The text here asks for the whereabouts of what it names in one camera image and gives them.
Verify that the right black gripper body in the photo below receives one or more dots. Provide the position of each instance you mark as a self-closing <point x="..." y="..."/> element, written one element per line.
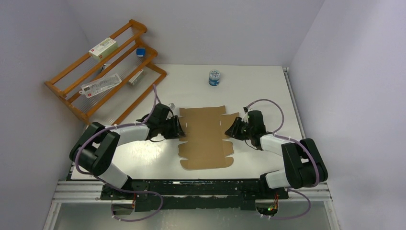
<point x="249" y="131"/>

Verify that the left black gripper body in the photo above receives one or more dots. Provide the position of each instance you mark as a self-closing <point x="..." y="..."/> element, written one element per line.
<point x="165" y="128"/>

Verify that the brown cardboard box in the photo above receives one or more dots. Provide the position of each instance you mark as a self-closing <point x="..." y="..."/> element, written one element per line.
<point x="205" y="144"/>

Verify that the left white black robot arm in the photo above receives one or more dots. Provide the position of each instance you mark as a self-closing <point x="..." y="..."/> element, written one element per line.
<point x="95" y="149"/>

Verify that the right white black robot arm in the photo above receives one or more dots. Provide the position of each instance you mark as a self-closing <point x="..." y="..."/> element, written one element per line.
<point x="302" y="162"/>

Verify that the small grey white box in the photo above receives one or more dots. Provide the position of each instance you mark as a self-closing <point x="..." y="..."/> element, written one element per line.
<point x="137" y="77"/>

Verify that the green white carton box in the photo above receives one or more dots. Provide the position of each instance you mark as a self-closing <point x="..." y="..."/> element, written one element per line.
<point x="103" y="49"/>

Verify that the blue white round jar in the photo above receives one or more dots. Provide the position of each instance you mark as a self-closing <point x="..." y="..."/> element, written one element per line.
<point x="214" y="77"/>

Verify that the orange wooden rack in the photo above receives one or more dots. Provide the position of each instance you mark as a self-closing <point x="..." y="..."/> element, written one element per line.
<point x="114" y="105"/>

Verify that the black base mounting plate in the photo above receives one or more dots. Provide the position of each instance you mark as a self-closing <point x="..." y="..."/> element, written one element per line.
<point x="193" y="194"/>

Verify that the small blue cube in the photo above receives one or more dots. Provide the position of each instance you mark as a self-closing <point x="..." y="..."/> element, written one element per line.
<point x="140" y="52"/>

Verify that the clear plastic packet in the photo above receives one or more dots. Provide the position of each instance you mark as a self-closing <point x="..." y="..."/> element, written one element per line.
<point x="100" y="85"/>

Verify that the aluminium frame rails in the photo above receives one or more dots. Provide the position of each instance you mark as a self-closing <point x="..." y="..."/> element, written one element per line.
<point x="89" y="191"/>

